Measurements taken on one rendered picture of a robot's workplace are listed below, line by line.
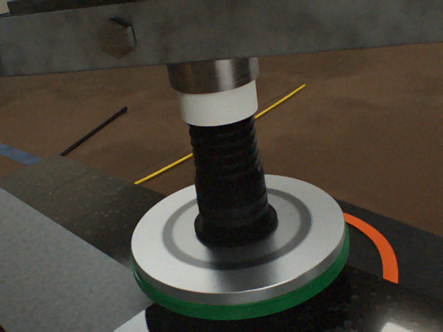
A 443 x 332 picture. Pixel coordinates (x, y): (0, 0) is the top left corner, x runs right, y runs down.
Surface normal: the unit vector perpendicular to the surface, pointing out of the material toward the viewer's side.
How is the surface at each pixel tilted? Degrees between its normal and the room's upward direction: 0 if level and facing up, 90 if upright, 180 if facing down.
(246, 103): 90
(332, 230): 0
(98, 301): 0
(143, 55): 90
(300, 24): 90
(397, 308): 0
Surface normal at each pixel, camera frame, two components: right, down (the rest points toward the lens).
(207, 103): -0.21, 0.46
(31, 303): -0.14, -0.89
